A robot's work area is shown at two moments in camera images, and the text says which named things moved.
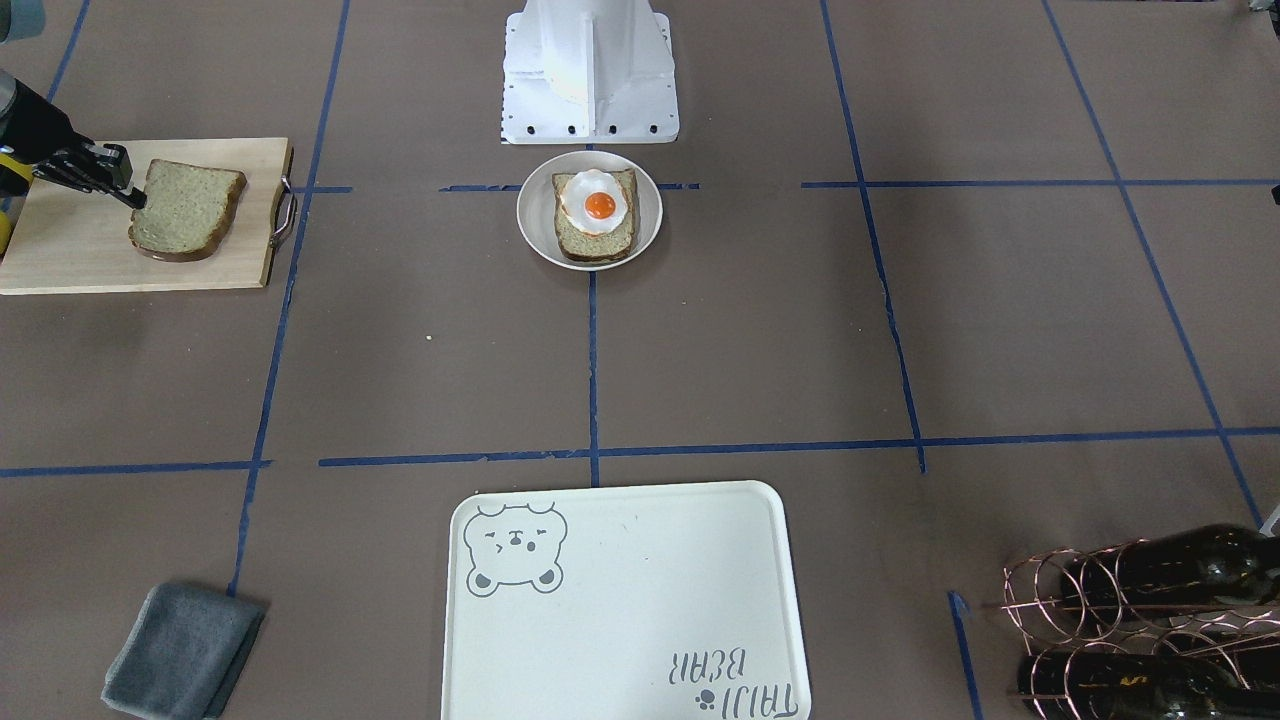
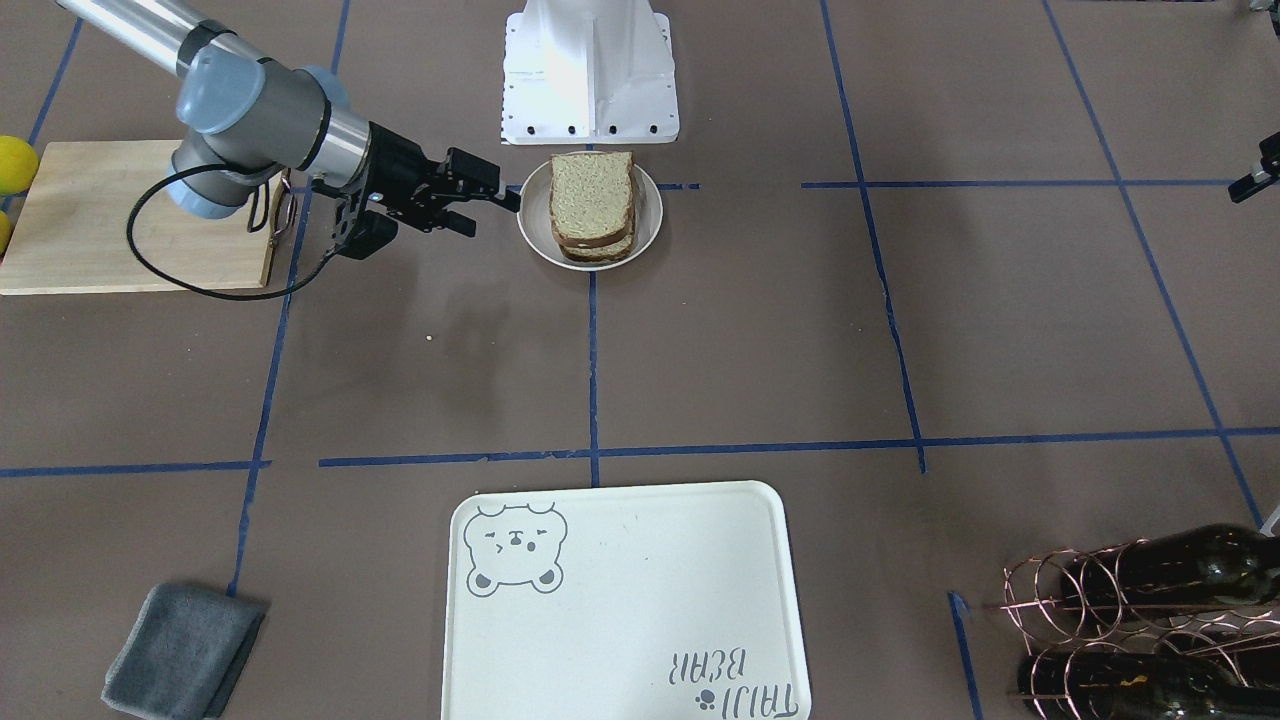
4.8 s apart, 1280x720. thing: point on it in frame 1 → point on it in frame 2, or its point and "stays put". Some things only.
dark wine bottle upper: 1199,565 stays put
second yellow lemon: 5,230 stays put
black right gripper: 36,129 → 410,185
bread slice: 186,211 → 591,197
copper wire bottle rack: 1095,655 stays put
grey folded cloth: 183,654 stays put
